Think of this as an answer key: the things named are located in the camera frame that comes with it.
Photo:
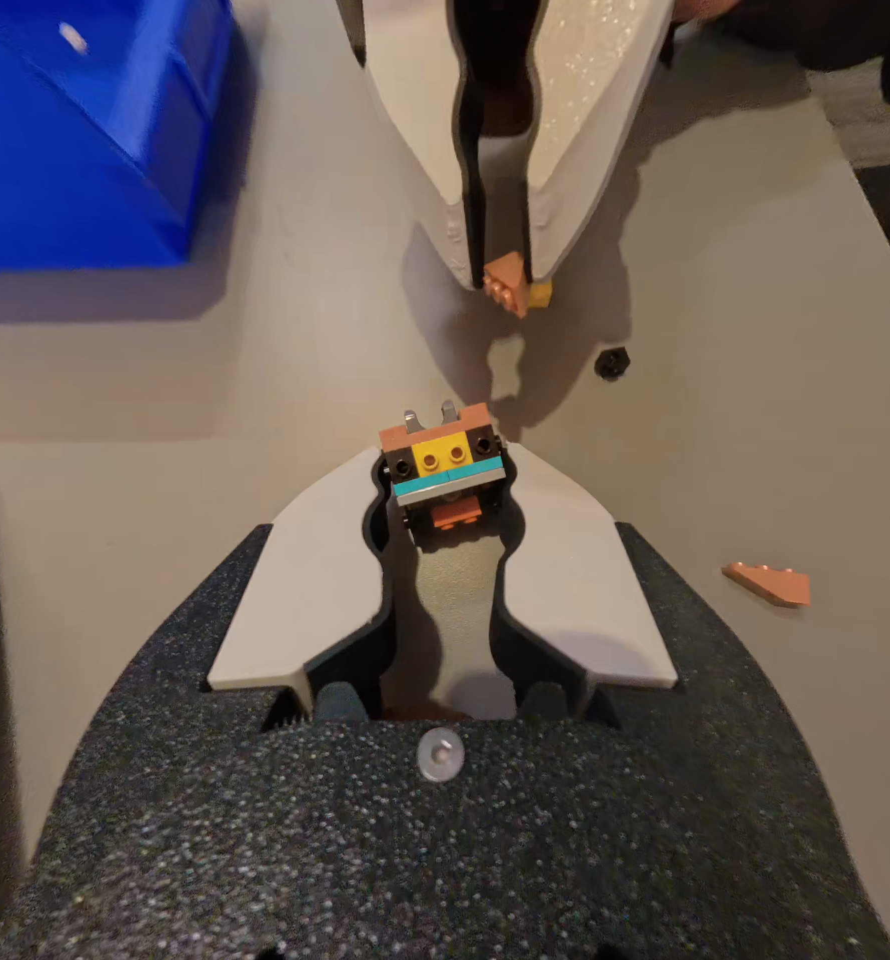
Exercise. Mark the small black brick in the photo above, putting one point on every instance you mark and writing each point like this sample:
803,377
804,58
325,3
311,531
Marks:
611,363

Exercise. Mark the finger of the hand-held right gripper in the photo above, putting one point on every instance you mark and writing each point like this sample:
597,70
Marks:
415,90
595,90

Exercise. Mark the salmon wedge brick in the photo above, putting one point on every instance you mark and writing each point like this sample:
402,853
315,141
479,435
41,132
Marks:
508,285

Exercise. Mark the yellow brick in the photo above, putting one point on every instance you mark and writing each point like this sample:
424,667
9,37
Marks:
541,295

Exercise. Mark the small tan brick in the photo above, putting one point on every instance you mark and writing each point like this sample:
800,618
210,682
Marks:
771,586

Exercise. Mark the grey desk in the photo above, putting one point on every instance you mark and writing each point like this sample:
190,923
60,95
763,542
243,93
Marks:
189,390

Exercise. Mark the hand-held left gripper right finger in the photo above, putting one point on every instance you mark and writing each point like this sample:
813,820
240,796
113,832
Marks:
580,600

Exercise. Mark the multicoloured brick model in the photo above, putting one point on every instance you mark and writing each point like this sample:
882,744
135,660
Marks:
445,457

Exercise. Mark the person's right forearm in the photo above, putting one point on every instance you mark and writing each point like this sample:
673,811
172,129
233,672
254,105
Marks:
827,37

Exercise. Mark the blue plastic bin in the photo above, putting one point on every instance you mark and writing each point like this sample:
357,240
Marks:
62,150

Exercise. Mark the person's left hand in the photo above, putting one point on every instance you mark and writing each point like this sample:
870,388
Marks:
422,711

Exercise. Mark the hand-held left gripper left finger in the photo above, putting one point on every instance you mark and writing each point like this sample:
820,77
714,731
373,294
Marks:
310,592

